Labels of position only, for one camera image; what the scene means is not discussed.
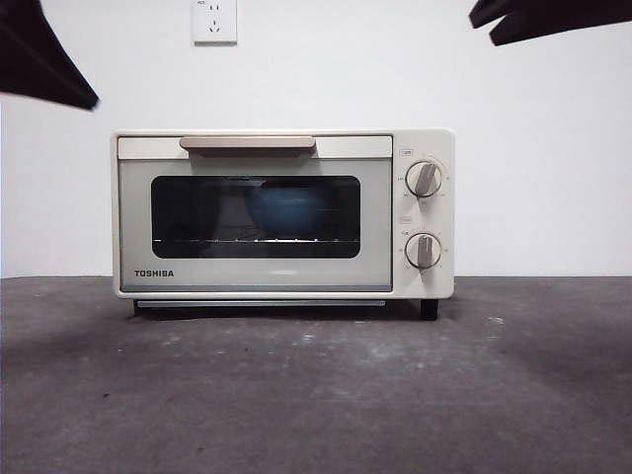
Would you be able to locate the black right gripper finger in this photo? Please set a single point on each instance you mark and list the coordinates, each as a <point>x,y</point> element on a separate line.
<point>498,10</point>
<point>568,20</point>

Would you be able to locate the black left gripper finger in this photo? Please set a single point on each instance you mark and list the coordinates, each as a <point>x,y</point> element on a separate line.
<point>29,59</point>

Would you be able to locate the blue ribbed bowl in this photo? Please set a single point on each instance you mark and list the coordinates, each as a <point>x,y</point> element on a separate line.
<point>291,210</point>

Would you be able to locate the cream Toshiba toaster oven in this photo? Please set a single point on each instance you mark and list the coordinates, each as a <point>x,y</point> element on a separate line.
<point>447,222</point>

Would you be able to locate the temperature knob with taupe grip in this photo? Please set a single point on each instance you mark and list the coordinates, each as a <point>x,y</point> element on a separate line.
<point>423,179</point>

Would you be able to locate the timer knob with taupe grip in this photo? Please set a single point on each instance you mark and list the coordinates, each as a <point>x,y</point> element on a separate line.
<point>423,250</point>

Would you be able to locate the white wall socket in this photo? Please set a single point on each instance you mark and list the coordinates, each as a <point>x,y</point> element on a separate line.
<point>215,22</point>

